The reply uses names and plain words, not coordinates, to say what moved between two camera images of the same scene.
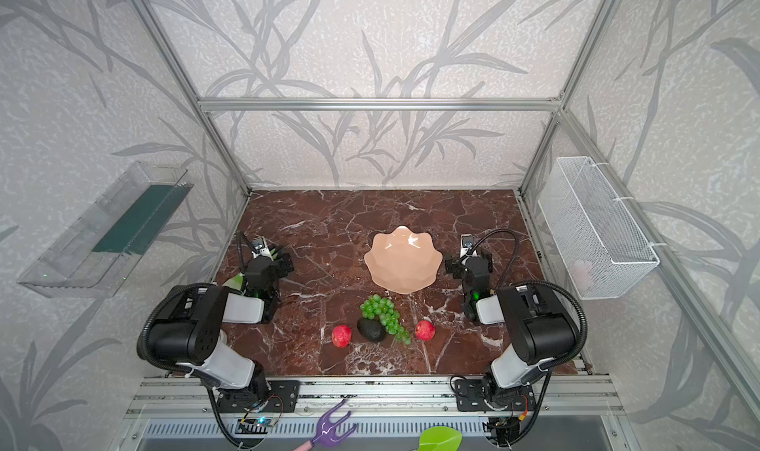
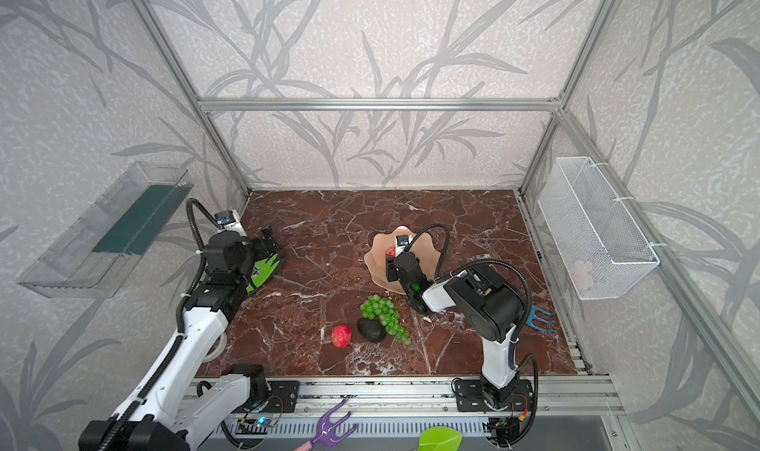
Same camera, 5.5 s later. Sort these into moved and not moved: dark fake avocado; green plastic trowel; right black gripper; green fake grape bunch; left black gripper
Moved: right black gripper; left black gripper
Not moved: green fake grape bunch; green plastic trowel; dark fake avocado
